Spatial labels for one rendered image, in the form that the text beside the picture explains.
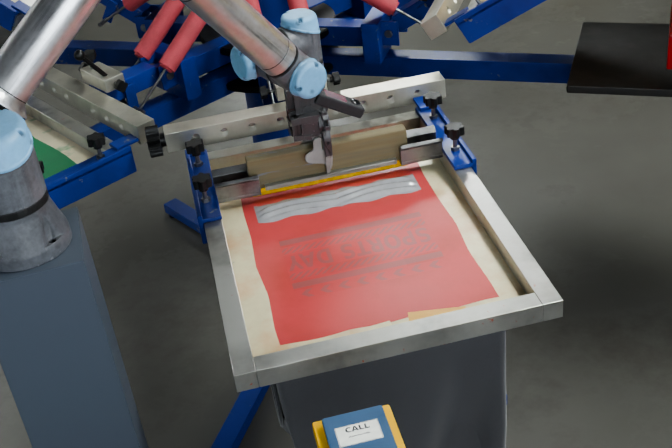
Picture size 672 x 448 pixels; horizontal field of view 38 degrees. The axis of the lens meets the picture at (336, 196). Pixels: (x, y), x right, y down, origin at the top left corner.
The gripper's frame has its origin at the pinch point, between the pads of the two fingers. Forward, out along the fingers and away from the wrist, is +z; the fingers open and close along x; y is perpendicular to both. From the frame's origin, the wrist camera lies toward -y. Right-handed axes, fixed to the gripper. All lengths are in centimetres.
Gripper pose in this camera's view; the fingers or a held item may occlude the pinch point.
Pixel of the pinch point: (328, 162)
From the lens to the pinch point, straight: 217.3
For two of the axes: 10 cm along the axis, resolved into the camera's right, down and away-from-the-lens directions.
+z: 1.1, 8.4, 5.3
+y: -9.7, 2.1, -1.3
